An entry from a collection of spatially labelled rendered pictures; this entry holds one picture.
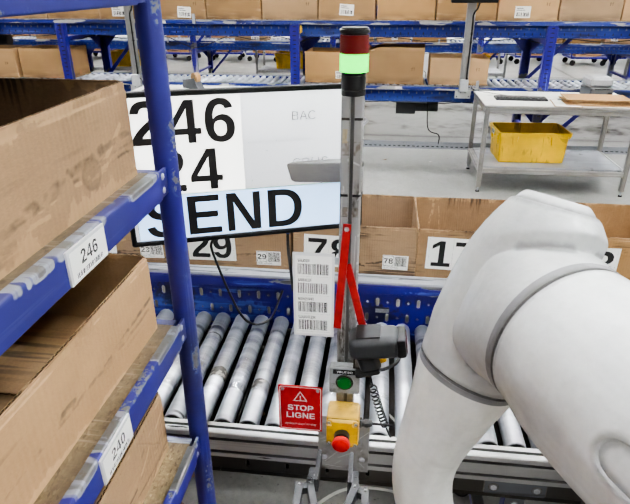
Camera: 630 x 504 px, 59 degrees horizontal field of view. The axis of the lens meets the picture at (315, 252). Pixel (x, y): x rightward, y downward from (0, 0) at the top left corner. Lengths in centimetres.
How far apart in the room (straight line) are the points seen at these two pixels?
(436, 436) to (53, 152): 42
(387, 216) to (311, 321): 91
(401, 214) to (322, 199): 87
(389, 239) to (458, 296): 126
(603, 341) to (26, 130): 43
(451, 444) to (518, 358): 17
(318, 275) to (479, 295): 69
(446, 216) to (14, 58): 579
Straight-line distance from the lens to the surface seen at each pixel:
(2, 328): 42
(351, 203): 108
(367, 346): 115
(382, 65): 592
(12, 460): 52
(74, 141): 54
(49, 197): 50
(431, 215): 204
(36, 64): 702
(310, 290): 116
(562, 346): 40
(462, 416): 55
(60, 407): 56
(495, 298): 46
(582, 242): 48
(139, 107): 112
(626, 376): 38
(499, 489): 152
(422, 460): 59
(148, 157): 113
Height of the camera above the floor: 173
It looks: 26 degrees down
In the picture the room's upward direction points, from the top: straight up
